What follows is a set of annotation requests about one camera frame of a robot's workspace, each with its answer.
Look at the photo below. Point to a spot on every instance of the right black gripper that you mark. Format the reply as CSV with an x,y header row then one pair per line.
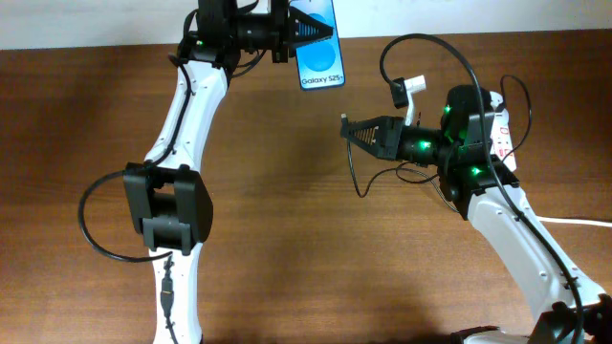
x,y
388,143

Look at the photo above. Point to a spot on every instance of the white power strip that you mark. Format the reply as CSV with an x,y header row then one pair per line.
x,y
502,145

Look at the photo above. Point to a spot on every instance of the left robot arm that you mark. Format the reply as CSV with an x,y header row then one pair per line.
x,y
169,204

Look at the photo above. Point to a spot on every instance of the blue Samsung Galaxy smartphone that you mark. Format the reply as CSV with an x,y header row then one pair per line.
x,y
320,64

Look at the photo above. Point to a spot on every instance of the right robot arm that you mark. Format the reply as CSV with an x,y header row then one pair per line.
x,y
566,304

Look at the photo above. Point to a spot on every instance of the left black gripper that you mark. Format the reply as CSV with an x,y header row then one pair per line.
x,y
295,18

